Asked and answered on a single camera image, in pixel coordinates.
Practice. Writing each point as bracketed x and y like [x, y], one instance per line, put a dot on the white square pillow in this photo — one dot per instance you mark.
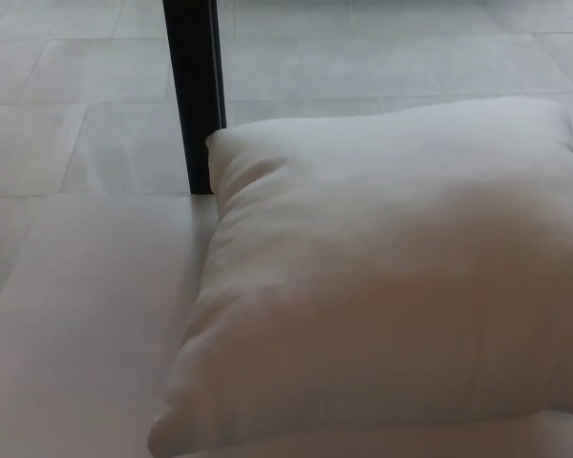
[372, 267]

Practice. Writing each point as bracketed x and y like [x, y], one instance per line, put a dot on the black metal post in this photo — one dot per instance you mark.
[193, 95]

